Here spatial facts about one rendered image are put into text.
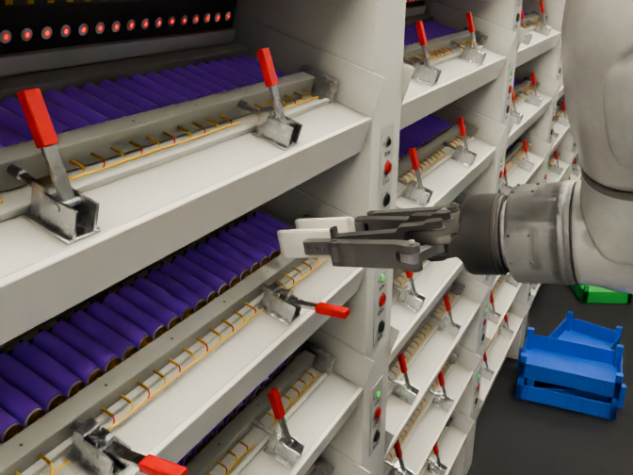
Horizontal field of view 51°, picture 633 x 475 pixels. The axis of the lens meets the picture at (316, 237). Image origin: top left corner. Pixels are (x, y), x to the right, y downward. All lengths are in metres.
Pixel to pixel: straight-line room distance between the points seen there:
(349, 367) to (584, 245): 0.47
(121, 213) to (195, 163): 0.11
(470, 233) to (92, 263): 0.32
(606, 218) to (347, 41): 0.39
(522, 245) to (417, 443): 0.93
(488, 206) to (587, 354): 1.84
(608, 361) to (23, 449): 2.10
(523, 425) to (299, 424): 1.39
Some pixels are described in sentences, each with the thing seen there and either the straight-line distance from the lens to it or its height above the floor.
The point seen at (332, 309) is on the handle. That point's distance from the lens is 0.68.
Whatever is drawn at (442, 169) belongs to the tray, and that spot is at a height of 0.94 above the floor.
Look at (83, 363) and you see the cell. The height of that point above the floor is 0.98.
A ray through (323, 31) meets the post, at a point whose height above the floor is 1.22.
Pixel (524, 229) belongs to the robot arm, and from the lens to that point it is 0.57.
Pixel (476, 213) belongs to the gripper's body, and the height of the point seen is 1.09.
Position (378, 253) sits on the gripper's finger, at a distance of 0.61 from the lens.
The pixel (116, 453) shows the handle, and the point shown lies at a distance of 0.52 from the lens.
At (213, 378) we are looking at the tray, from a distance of 0.62.
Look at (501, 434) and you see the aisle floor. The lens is 2.13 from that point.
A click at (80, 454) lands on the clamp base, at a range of 0.55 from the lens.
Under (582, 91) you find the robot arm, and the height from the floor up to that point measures 1.21.
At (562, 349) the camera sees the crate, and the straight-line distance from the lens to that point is 2.41.
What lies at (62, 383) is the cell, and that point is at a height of 0.98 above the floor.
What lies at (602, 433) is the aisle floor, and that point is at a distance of 2.23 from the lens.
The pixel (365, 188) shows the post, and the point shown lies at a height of 1.03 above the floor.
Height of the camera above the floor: 1.28
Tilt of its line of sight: 22 degrees down
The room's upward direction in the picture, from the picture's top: straight up
